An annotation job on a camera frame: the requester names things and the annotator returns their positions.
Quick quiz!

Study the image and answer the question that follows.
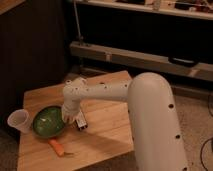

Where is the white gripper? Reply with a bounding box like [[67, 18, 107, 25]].
[[62, 104, 80, 124]]

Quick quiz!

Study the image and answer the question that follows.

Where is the green ceramic bowl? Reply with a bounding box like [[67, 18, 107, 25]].
[[32, 106, 66, 138]]

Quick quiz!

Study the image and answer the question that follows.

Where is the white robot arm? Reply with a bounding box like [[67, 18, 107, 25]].
[[62, 72, 190, 171]]

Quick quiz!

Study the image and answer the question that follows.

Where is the orange carrot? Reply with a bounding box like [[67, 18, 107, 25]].
[[48, 139, 71, 157]]

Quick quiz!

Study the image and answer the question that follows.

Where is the translucent plastic cup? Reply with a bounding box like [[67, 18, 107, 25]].
[[7, 109, 31, 133]]

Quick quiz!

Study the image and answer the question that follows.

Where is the long grey case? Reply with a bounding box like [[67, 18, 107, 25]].
[[69, 41, 213, 82]]

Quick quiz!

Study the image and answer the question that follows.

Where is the cluttered back shelf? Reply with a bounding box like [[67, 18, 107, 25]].
[[68, 0, 213, 21]]

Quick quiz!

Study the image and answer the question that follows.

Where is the black floor cable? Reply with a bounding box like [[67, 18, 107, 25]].
[[199, 96, 213, 171]]

